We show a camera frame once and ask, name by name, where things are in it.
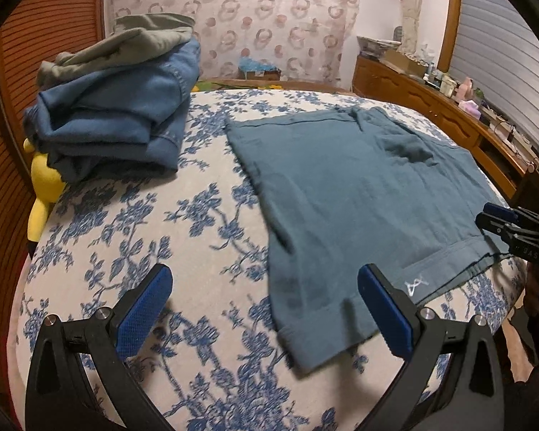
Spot grey-green folded garment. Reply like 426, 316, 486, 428
36, 13, 195, 91

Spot blue denim jeans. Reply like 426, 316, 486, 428
23, 38, 200, 183

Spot yellow plush toy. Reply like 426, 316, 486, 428
23, 138, 66, 243

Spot wooden sideboard cabinet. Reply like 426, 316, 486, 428
353, 56, 539, 209

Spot teal pants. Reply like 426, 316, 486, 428
226, 107, 508, 372

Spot cardboard box with blue bag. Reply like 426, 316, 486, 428
238, 56, 281, 81

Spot cardboard box on cabinet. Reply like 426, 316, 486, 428
381, 49, 428, 78

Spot pink circle pattern curtain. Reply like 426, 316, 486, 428
106, 0, 359, 86

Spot brown louvered wardrobe door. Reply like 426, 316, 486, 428
0, 0, 104, 417

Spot pink tissue pack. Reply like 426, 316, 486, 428
457, 100, 481, 120

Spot blue floral bed sheet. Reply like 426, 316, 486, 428
9, 87, 528, 431

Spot pink bottle on cabinet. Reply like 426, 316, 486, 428
456, 77, 473, 102

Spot grey roller window blind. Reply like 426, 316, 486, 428
450, 0, 539, 149

